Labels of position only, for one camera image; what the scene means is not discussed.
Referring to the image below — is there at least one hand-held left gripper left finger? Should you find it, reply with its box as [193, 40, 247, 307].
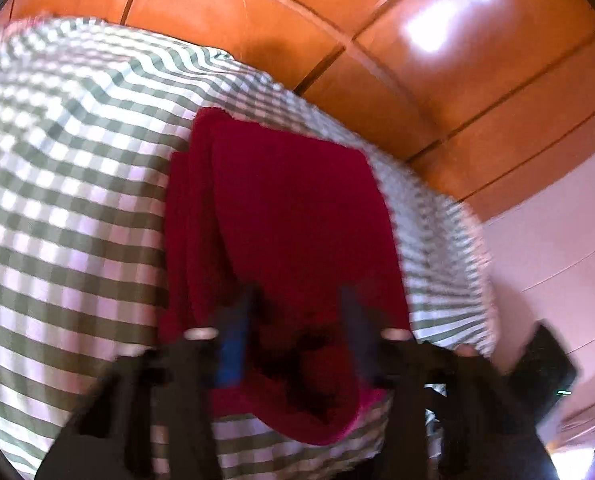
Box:
[34, 285, 258, 480]

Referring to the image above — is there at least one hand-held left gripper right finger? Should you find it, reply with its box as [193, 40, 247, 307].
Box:
[337, 285, 553, 480]

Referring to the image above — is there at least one red shirt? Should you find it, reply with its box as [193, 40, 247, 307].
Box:
[157, 106, 412, 447]

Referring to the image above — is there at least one green white checked bed sheet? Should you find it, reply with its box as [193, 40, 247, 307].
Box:
[0, 16, 498, 480]

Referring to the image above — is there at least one wooden wardrobe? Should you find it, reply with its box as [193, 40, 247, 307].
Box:
[0, 0, 595, 223]

